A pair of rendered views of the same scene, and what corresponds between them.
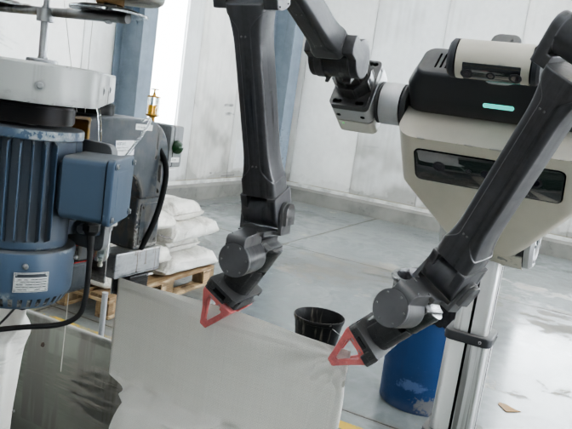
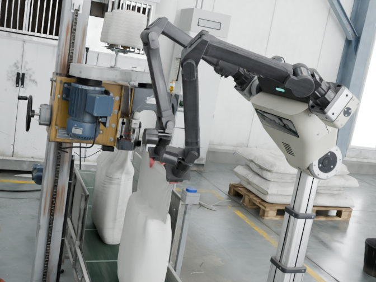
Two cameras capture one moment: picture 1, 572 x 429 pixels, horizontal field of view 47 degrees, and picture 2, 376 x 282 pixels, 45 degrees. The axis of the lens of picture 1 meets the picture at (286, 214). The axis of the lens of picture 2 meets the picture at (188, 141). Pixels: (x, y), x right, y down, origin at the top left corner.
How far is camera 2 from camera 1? 1.41 m
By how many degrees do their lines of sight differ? 41
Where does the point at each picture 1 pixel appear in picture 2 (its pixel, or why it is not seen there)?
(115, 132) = (146, 94)
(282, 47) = not seen: outside the picture
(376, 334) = (172, 169)
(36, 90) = (79, 73)
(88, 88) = (97, 74)
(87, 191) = (90, 104)
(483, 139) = (272, 104)
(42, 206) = (81, 107)
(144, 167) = not seen: hidden behind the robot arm
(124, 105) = not seen: hidden behind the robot
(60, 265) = (87, 127)
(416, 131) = (254, 100)
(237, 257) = (144, 136)
